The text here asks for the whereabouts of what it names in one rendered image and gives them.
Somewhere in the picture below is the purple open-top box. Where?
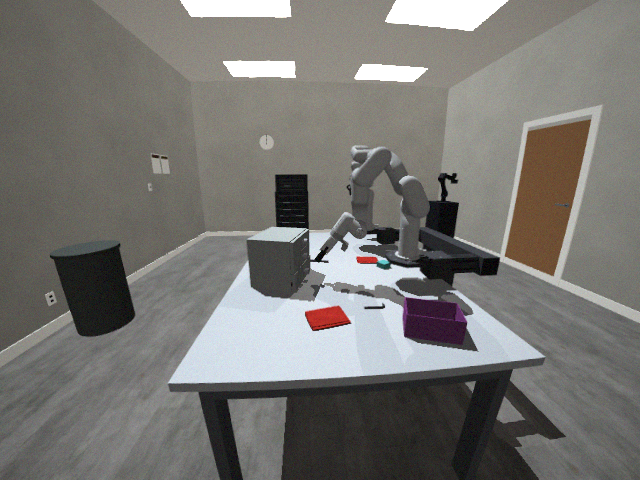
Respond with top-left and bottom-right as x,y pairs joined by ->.
403,297 -> 468,345

